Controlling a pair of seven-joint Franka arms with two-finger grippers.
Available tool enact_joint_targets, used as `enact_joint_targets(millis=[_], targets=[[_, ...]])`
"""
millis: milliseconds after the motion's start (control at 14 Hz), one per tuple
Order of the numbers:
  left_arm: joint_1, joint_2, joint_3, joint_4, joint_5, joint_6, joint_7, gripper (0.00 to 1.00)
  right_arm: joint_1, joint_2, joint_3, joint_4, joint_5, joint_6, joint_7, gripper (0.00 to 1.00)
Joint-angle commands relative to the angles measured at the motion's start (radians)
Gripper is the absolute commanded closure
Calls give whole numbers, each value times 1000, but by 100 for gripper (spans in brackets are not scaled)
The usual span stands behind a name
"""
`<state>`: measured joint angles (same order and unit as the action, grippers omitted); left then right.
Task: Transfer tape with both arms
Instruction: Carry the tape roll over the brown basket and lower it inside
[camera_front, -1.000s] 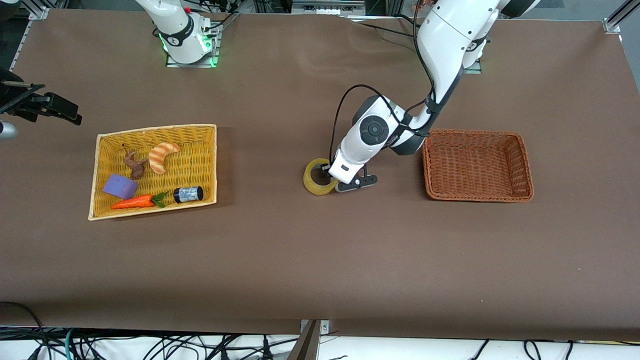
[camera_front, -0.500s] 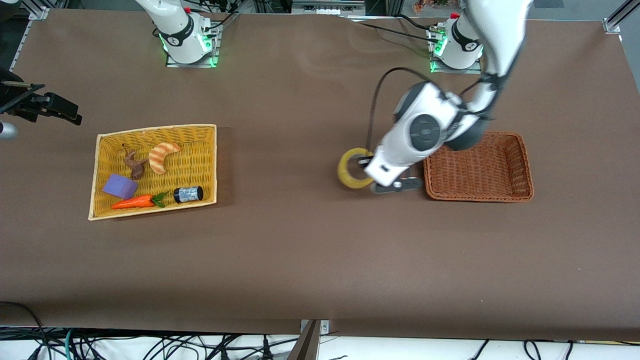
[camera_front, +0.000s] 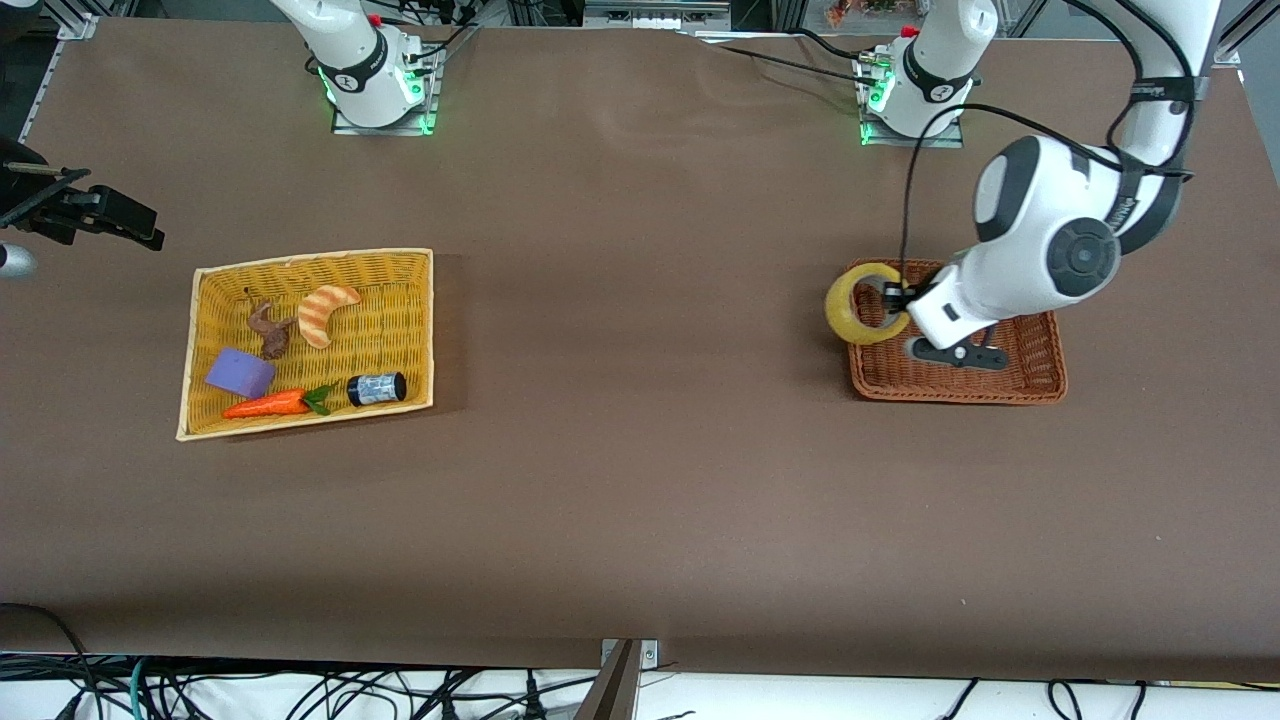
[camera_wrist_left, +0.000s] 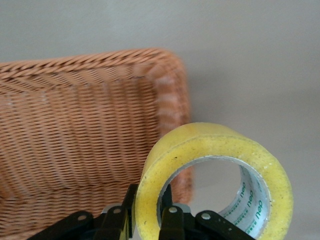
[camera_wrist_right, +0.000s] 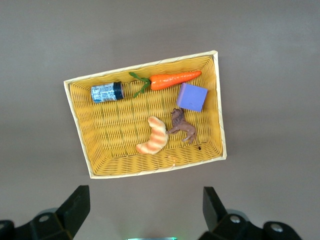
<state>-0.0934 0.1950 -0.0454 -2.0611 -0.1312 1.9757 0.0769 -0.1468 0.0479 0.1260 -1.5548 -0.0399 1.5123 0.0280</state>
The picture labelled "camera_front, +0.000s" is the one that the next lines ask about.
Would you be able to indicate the purple block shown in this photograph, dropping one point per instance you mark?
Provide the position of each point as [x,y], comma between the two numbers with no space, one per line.
[240,373]

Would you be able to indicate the grey metal strut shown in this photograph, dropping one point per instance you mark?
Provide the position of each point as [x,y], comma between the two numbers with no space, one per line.
[610,690]

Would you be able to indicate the aluminium frame profile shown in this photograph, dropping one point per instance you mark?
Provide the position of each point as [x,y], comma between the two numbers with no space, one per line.
[78,22]

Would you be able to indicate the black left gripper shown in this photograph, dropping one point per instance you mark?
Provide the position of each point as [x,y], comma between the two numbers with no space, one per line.
[897,297]

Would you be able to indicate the orange toy carrot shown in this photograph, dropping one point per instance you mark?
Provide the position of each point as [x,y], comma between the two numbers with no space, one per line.
[265,404]

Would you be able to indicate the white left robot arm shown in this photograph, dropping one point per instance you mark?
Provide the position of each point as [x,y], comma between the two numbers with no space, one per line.
[1040,230]

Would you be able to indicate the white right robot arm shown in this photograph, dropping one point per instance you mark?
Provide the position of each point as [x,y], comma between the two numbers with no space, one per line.
[350,60]

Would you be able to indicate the brown wicker basket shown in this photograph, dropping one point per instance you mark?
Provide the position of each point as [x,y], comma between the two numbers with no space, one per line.
[1030,370]

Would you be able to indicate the aluminium table side rail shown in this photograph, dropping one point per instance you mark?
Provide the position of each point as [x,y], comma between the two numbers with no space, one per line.
[45,75]

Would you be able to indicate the brown table cover sheet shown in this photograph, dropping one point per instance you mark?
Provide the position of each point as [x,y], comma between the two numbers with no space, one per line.
[640,500]

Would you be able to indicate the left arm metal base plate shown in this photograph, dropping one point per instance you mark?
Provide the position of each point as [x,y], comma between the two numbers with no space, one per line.
[955,138]

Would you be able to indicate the striped toy croissant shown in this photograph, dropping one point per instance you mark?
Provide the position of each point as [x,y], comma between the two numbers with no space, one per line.
[318,320]

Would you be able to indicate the grey metal box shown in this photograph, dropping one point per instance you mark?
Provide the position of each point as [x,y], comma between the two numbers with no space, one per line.
[650,15]

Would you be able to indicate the yellow clear tape roll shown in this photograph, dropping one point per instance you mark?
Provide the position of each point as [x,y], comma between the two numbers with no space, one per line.
[838,315]

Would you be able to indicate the colourful background object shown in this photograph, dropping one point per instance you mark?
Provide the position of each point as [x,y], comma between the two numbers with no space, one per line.
[850,8]

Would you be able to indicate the yellow wicker basket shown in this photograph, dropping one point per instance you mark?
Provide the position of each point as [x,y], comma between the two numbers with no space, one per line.
[400,300]

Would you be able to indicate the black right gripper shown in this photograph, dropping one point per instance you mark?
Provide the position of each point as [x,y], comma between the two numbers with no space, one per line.
[62,212]

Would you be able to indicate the brown toy figure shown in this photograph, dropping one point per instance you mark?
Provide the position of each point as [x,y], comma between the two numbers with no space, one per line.
[272,335]

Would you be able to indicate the silver metal corner bracket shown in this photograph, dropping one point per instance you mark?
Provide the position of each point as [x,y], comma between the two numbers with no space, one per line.
[648,652]

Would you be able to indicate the black battery with label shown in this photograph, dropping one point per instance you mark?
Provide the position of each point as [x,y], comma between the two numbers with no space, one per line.
[375,389]

